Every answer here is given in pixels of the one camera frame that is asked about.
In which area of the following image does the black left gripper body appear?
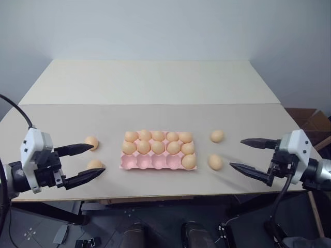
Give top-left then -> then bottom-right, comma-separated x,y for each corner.
33,148 -> 65,190

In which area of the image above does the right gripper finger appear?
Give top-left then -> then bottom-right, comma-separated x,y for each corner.
240,138 -> 282,150
229,162 -> 273,187

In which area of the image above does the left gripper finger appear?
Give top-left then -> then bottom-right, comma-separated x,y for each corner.
53,143 -> 94,158
62,167 -> 107,191

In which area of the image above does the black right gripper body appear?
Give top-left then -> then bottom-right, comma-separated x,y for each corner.
268,144 -> 298,181

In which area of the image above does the pink egg tray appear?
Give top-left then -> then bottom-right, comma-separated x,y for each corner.
118,130 -> 199,172

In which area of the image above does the brown cardboard box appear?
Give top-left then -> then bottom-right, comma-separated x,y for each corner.
285,106 -> 331,153

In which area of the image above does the wooden stick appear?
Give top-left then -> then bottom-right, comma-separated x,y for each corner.
307,191 -> 326,239

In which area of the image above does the silver flat piece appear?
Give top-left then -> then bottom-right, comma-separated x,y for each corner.
52,224 -> 70,245

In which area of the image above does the small black device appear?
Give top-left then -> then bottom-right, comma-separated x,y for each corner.
75,238 -> 102,248

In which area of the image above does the black box with white dots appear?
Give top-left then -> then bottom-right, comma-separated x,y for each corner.
218,224 -> 234,248

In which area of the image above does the dark rounded shape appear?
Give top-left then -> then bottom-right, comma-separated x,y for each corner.
180,221 -> 217,248
121,221 -> 146,248

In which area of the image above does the grey rounded shape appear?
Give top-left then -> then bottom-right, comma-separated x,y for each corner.
281,235 -> 331,248

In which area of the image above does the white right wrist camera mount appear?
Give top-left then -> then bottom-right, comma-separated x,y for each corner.
280,129 -> 311,185

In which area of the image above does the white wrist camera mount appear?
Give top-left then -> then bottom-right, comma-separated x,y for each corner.
20,127 -> 54,194
280,129 -> 311,185

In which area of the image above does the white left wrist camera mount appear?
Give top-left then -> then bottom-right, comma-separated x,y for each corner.
20,127 -> 54,194

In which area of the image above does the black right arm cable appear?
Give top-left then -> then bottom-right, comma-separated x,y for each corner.
263,172 -> 294,242

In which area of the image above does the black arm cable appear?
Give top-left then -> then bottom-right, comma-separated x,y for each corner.
263,172 -> 294,242
0,94 -> 36,248

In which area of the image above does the black table frame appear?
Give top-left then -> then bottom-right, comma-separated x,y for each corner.
10,192 -> 310,226

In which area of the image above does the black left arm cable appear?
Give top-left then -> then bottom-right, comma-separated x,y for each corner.
0,94 -> 36,248

